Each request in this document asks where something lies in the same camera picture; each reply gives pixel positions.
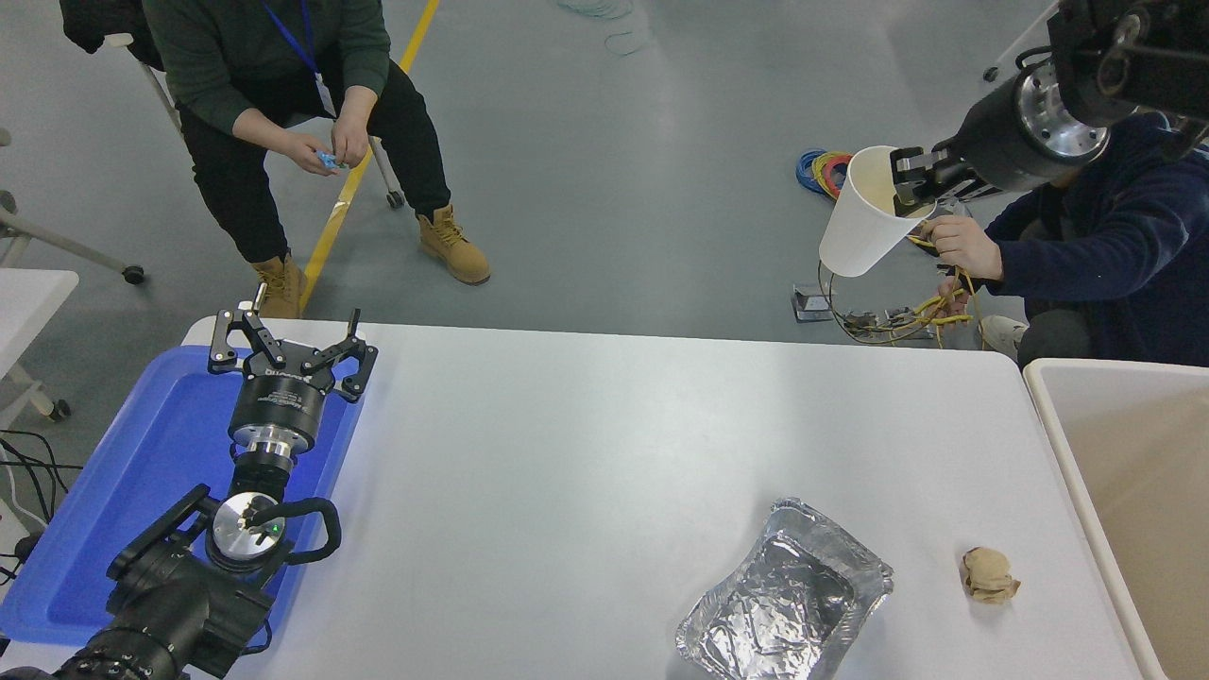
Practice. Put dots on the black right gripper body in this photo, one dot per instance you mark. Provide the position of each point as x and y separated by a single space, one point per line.
996 146

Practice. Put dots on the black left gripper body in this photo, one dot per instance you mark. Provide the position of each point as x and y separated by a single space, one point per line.
279 406

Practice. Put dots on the white paper cup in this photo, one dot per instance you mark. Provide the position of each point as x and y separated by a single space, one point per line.
859 236

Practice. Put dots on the small blue item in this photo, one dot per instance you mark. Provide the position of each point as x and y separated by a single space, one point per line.
328 161

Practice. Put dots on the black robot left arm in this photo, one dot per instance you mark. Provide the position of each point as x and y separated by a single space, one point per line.
179 604

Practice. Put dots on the person's right hand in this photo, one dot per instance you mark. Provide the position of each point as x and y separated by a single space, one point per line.
968 247
304 153

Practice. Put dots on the person's left hand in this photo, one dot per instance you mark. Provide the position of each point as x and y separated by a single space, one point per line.
949 295
351 140

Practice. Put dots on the blue plastic tray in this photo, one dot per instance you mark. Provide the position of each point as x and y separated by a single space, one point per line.
142 472

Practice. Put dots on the small metal box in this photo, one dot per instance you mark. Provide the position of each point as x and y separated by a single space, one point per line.
814 302

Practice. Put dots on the person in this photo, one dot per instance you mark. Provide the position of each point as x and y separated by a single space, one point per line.
1124 264
283 57

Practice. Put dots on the grey wheeled stand leg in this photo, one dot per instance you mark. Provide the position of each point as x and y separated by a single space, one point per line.
57 241

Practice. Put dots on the white side table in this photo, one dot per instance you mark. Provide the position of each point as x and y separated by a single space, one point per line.
28 302

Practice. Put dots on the large pale bin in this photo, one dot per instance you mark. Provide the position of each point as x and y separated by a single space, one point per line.
1152 491

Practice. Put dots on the black jacket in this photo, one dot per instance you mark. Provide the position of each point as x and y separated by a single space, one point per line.
104 24

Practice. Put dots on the crumpled tan paper ball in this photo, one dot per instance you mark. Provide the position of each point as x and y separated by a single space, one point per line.
990 574

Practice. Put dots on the crumpled foil tray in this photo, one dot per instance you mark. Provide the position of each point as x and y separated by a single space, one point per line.
784 604

